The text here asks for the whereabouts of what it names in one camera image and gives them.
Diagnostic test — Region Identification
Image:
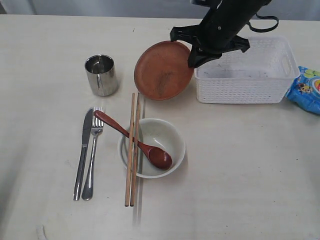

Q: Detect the silver metal fork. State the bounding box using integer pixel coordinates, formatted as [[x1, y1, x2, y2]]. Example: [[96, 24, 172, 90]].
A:
[[81, 115, 104, 201]]

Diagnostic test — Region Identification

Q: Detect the blue chips bag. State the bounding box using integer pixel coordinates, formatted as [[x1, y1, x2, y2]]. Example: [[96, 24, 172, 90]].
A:
[[285, 66, 320, 115]]

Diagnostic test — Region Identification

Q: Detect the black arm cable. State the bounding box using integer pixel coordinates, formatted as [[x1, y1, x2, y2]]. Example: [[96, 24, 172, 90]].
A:
[[247, 13, 280, 33]]

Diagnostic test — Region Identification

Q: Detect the brown wooden plate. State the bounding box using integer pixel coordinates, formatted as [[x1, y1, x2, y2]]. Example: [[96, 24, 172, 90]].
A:
[[134, 40, 194, 101]]

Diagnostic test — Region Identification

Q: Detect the white ceramic bowl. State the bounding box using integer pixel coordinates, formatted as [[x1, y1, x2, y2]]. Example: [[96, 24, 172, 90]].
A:
[[117, 117, 187, 179]]

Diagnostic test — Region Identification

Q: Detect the red-brown wooden spoon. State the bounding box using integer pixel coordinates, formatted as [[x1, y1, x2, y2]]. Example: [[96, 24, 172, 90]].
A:
[[93, 110, 173, 170]]

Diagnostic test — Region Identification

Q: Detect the white perforated plastic basket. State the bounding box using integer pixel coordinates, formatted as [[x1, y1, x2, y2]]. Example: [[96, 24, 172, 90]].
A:
[[194, 36, 300, 104]]

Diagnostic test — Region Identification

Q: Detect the silver table knife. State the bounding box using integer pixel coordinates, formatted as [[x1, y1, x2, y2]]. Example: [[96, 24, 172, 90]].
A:
[[73, 108, 94, 201]]

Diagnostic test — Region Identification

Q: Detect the wooden chopstick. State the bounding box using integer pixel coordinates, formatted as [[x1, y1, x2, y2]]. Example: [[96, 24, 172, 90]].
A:
[[124, 92, 135, 207], [130, 92, 141, 207]]

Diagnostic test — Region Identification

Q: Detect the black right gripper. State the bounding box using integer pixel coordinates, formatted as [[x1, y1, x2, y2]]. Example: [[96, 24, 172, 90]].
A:
[[169, 25, 250, 68]]

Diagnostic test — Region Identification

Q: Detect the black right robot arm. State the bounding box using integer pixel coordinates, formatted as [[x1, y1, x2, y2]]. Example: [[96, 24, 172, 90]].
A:
[[170, 0, 270, 54]]

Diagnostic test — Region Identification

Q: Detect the silver foil packet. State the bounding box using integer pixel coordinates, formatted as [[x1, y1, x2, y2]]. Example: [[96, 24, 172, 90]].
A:
[[84, 54, 118, 97]]

